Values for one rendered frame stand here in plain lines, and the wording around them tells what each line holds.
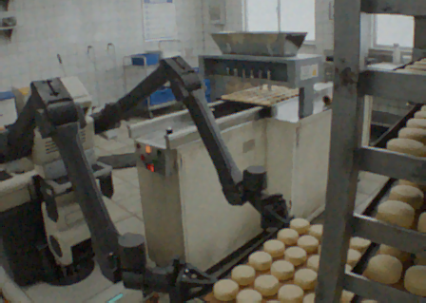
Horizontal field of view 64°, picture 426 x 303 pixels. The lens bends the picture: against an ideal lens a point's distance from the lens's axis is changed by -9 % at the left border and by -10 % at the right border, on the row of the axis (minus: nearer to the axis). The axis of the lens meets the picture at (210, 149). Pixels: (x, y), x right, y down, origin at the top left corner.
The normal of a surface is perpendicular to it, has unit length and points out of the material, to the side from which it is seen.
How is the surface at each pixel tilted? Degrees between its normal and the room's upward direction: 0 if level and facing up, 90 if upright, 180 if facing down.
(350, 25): 90
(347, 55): 90
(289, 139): 90
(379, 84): 90
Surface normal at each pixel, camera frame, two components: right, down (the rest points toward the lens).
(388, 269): -0.04, -0.94
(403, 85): -0.65, 0.28
